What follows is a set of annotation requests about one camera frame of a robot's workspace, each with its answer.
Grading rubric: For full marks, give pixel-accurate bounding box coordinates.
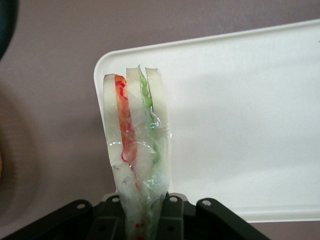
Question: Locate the cream plastic tray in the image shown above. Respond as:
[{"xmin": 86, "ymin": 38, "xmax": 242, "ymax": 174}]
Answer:
[{"xmin": 93, "ymin": 19, "xmax": 320, "ymax": 224}]

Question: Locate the plastic-wrapped triangle sandwich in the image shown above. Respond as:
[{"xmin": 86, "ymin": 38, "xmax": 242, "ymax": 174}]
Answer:
[{"xmin": 102, "ymin": 64, "xmax": 174, "ymax": 240}]

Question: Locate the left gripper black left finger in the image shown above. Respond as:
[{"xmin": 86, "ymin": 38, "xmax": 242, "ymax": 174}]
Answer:
[{"xmin": 90, "ymin": 193, "xmax": 128, "ymax": 240}]

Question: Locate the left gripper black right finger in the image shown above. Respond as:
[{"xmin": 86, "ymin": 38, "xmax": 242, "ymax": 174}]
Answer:
[{"xmin": 155, "ymin": 192, "xmax": 198, "ymax": 240}]

